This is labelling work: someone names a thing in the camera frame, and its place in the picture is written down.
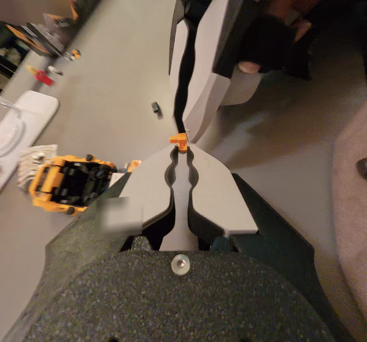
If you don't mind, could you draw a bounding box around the white sticker sheet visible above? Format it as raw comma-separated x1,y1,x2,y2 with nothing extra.
17,145,58,187

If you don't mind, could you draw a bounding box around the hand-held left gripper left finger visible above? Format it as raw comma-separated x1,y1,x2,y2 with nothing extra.
118,145,176,226

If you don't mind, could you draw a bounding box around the white rounded base board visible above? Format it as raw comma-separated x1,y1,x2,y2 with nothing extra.
0,90,60,190

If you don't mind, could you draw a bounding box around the red lego minifigure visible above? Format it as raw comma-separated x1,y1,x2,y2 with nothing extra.
26,65,55,86

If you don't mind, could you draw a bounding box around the orange lego car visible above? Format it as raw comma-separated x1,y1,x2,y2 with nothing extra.
29,154,142,215

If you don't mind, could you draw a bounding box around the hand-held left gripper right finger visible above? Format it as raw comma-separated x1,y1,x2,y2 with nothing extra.
187,145,258,237

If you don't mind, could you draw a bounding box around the beige hoodie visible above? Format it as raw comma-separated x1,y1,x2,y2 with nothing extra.
332,112,367,315

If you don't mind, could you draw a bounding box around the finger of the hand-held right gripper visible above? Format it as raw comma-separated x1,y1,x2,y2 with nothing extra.
173,0,233,144
169,19,190,119

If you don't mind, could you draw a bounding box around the white book stand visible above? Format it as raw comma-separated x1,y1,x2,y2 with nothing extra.
0,97,26,157

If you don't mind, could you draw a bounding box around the black wired earphone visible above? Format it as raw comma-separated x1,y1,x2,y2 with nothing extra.
356,158,367,181

